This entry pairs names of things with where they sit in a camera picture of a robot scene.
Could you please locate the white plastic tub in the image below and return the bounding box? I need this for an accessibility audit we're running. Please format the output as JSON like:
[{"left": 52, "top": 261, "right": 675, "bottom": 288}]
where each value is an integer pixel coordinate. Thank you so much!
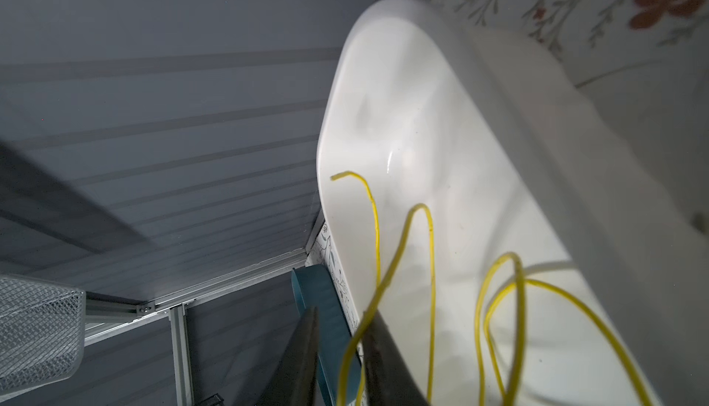
[{"left": 317, "top": 0, "right": 708, "bottom": 405}]

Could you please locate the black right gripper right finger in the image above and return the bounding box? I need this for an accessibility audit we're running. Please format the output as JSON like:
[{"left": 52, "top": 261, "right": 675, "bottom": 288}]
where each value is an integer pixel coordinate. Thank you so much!
[{"left": 362, "top": 312, "right": 428, "bottom": 406}]

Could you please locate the white wire wall basket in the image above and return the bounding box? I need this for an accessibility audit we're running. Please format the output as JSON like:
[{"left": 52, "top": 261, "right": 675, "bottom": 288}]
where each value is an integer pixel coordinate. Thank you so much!
[{"left": 1, "top": 274, "right": 86, "bottom": 402}]

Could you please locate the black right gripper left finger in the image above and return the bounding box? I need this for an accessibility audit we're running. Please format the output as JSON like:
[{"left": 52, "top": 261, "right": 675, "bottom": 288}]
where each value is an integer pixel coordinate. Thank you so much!
[{"left": 256, "top": 306, "right": 319, "bottom": 405}]

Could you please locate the teal plastic tub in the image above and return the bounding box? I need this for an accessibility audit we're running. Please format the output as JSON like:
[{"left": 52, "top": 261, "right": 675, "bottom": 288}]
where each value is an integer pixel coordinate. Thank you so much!
[{"left": 291, "top": 265, "right": 351, "bottom": 405}]

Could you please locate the yellow cable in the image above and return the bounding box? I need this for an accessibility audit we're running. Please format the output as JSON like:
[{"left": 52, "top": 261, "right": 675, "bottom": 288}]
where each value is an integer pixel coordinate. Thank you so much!
[{"left": 329, "top": 170, "right": 655, "bottom": 406}]

